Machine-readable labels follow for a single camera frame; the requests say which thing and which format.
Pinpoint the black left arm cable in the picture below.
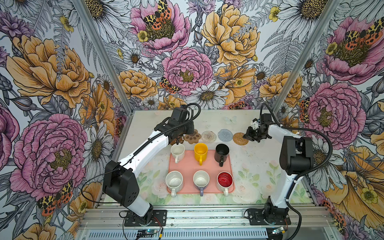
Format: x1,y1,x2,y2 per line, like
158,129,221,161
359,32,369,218
80,102,202,240

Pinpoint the aluminium corner post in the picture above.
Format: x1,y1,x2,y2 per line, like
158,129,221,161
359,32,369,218
74,1,134,117
273,0,341,113

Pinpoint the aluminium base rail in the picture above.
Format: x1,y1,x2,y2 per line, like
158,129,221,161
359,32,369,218
79,204,334,230

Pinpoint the black mug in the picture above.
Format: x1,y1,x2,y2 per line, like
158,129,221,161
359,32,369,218
214,144,230,167

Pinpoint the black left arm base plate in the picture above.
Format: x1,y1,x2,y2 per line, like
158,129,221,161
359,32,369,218
124,210,168,227

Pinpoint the light blue woven coaster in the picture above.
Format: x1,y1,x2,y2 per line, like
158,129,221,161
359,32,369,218
218,129,233,143

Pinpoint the white mug red inside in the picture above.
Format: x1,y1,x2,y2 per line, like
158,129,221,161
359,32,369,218
217,172,234,197

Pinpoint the white mug back left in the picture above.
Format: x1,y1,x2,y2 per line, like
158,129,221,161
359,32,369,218
171,144,185,164

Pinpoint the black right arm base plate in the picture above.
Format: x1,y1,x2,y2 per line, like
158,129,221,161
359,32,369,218
244,208,292,226

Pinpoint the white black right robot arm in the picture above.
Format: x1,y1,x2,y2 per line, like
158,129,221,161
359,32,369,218
243,114,314,226

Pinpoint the pink rectangular tray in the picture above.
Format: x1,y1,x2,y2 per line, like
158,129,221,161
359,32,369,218
169,150,233,195

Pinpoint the cork paw print coaster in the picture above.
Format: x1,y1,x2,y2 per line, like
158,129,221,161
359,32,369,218
184,129,202,144

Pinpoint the small green circuit board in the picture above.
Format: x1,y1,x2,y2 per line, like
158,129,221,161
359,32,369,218
136,229,164,240

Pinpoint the scratched round wooden coaster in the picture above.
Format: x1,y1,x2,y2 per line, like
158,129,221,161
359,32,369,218
176,136,184,145

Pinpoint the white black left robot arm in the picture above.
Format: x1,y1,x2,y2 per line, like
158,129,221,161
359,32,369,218
102,104,201,225

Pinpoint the white mug front left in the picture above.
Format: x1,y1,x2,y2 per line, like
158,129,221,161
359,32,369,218
166,171,184,198

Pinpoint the aluminium corner post right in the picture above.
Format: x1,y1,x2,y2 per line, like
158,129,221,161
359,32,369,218
273,0,341,113

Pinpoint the yellow mug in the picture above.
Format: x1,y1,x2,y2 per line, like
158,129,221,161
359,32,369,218
194,143,208,166

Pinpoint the aluminium corner post left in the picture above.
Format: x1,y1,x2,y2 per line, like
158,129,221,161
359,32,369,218
74,1,134,117

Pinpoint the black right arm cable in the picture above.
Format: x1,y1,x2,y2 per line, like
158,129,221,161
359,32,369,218
259,102,334,240

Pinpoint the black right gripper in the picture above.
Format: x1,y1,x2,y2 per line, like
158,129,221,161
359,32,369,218
242,125,270,143

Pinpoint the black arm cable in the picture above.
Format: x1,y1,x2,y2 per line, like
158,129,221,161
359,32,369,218
80,102,202,240
259,102,334,240

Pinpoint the round tan wicker coaster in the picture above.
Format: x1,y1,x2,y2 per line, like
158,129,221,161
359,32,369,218
233,133,249,146

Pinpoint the white mug purple handle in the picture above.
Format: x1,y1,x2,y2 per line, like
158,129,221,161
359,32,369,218
193,170,210,197

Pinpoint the white vented cable duct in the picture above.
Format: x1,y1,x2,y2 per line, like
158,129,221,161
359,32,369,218
83,228,268,240

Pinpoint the white multicolour woven coaster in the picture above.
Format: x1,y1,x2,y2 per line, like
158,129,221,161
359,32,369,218
201,131,217,144

